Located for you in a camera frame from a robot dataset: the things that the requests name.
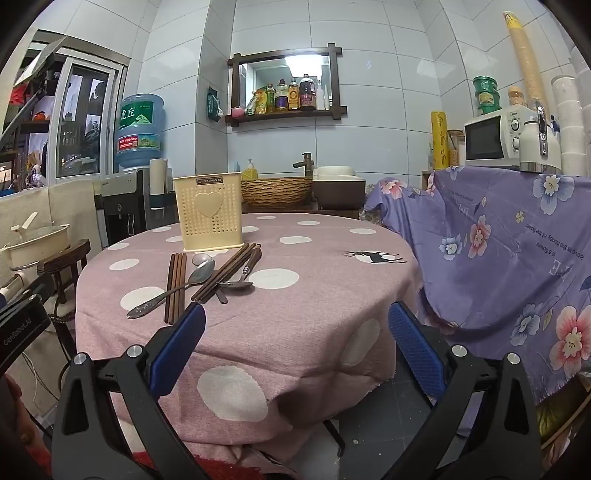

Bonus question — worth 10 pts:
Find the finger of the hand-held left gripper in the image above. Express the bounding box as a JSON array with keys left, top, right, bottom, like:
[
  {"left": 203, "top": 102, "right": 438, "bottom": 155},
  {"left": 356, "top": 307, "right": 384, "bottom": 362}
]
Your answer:
[{"left": 0, "top": 274, "right": 56, "bottom": 319}]

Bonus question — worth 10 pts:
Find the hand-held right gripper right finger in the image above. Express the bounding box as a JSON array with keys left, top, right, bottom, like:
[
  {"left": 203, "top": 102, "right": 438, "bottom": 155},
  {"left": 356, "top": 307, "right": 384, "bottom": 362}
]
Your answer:
[{"left": 388, "top": 302, "right": 543, "bottom": 480}]

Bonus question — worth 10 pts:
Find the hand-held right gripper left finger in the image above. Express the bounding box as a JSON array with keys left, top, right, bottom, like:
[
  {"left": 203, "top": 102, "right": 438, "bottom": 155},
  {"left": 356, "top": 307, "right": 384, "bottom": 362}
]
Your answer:
[{"left": 51, "top": 302, "right": 207, "bottom": 480}]

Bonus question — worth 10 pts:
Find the cream plastic utensil holder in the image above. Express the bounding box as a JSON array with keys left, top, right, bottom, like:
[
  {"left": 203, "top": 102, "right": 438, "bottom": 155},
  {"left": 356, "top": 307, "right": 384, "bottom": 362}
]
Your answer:
[{"left": 173, "top": 173, "right": 244, "bottom": 253}]

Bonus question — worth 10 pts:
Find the round wooden stool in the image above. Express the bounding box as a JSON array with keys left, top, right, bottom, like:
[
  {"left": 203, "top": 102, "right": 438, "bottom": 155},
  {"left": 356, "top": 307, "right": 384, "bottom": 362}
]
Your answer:
[{"left": 37, "top": 239, "right": 92, "bottom": 358}]

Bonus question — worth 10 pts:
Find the cream cooking pot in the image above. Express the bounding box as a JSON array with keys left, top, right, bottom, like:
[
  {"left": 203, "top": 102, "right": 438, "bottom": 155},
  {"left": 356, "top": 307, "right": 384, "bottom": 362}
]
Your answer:
[{"left": 0, "top": 211, "right": 71, "bottom": 269}]

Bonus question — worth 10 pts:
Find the large metal spoon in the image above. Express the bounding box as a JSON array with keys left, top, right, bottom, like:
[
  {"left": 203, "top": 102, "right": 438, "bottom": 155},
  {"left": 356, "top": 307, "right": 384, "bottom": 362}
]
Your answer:
[{"left": 127, "top": 260, "right": 216, "bottom": 320}]

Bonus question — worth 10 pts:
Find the small metal spoon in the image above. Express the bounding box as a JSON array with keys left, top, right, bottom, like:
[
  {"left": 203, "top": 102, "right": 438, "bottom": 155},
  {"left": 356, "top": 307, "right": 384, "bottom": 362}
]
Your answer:
[
  {"left": 217, "top": 251, "right": 262, "bottom": 292},
  {"left": 192, "top": 252, "right": 230, "bottom": 305}
]

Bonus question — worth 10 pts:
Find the beige cloth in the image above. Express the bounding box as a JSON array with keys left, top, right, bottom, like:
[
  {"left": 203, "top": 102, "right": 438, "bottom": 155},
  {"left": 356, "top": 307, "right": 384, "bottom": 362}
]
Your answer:
[{"left": 0, "top": 179, "right": 105, "bottom": 259}]

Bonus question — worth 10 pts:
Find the pink polka dot tablecloth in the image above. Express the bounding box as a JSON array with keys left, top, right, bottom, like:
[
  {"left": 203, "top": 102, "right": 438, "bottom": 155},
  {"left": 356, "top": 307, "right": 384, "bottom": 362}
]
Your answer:
[{"left": 75, "top": 212, "right": 423, "bottom": 467}]

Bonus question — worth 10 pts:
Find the purple floral cloth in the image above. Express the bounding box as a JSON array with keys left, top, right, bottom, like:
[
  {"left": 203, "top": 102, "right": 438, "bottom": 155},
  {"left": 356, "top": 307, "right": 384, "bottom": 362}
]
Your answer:
[{"left": 365, "top": 165, "right": 591, "bottom": 407}]

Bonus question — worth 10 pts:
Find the water dispenser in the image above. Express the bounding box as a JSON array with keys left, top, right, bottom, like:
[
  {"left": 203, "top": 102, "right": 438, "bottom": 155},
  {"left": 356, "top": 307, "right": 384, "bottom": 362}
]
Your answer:
[{"left": 93, "top": 167, "right": 177, "bottom": 243}]

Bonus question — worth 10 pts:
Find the dark wooden counter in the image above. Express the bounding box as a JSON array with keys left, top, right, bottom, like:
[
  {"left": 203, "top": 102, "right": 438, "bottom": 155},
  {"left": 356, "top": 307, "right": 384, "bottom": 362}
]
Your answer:
[{"left": 242, "top": 202, "right": 362, "bottom": 221}]

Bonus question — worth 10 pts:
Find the white paper cup tube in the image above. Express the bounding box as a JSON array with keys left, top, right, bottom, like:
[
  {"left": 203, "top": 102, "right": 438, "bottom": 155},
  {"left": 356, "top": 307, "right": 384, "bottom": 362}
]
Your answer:
[{"left": 148, "top": 158, "right": 168, "bottom": 217}]

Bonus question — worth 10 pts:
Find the brown and cream rice cooker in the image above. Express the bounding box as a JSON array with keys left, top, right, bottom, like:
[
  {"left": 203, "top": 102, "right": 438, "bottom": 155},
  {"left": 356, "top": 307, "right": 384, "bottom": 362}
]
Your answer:
[{"left": 312, "top": 165, "right": 366, "bottom": 210}]

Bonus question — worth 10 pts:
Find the sliding window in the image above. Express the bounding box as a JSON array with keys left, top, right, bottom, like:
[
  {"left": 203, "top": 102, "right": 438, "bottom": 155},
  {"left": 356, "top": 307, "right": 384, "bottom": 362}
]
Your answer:
[{"left": 54, "top": 45, "right": 129, "bottom": 180}]

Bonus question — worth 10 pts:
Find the woven pattern wash basin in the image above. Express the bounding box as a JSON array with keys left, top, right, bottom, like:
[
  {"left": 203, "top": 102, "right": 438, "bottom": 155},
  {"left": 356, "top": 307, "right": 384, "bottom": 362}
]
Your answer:
[{"left": 240, "top": 176, "right": 315, "bottom": 208}]

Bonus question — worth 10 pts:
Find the blue water jug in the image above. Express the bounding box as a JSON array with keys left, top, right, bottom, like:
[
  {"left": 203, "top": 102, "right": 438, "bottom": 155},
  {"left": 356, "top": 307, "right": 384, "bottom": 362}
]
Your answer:
[{"left": 115, "top": 93, "right": 166, "bottom": 171}]

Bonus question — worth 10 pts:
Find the glass storage jar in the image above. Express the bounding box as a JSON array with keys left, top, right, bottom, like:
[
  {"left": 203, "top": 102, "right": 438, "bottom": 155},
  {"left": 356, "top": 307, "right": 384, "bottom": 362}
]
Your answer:
[{"left": 448, "top": 130, "right": 465, "bottom": 167}]

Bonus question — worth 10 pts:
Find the yellow wrapped roll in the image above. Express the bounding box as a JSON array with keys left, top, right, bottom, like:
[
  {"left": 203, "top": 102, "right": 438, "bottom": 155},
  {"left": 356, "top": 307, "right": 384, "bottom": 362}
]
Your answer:
[{"left": 431, "top": 111, "right": 450, "bottom": 171}]

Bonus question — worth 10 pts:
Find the bronze faucet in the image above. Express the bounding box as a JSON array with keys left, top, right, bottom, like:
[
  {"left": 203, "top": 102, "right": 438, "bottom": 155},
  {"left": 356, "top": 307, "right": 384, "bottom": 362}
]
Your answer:
[{"left": 293, "top": 152, "right": 320, "bottom": 179}]

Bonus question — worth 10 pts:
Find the white microwave oven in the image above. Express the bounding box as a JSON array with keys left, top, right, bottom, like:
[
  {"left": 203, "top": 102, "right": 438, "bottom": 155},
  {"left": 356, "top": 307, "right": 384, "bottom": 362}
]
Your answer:
[{"left": 463, "top": 105, "right": 539, "bottom": 168}]

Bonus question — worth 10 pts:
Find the white thermos bottle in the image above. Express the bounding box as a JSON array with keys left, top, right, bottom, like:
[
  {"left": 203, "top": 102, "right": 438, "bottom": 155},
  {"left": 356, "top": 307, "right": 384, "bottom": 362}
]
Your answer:
[{"left": 519, "top": 105, "right": 563, "bottom": 174}]

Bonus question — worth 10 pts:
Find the stack of green tubs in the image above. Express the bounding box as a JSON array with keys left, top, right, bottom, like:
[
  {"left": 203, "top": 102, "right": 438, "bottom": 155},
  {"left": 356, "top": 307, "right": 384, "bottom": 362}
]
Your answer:
[{"left": 472, "top": 76, "right": 502, "bottom": 116}]

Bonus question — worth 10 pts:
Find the dark sauce bottle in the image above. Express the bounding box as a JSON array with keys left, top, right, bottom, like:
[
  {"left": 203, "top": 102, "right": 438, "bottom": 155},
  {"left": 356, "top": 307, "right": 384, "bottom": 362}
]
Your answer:
[{"left": 298, "top": 74, "right": 317, "bottom": 110}]

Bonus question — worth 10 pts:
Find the stack of white cups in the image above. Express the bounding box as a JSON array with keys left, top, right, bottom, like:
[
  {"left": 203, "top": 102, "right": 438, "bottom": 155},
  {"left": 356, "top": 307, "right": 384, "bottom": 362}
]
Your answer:
[{"left": 551, "top": 75, "right": 591, "bottom": 175}]

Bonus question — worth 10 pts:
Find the stack of yellow paper cups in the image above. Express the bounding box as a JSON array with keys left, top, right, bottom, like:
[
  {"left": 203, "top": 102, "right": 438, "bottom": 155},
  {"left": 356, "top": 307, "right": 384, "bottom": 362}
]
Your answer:
[{"left": 503, "top": 11, "right": 550, "bottom": 112}]

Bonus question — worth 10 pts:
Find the green wall packet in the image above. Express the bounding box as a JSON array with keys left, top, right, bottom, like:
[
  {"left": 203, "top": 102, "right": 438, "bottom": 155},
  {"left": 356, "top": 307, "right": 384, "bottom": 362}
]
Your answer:
[{"left": 206, "top": 87, "right": 225, "bottom": 123}]

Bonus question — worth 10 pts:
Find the dark wooden framed wall shelf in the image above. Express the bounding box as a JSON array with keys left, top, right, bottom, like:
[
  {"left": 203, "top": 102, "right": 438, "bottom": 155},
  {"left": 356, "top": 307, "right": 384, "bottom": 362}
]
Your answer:
[{"left": 225, "top": 43, "right": 348, "bottom": 128}]

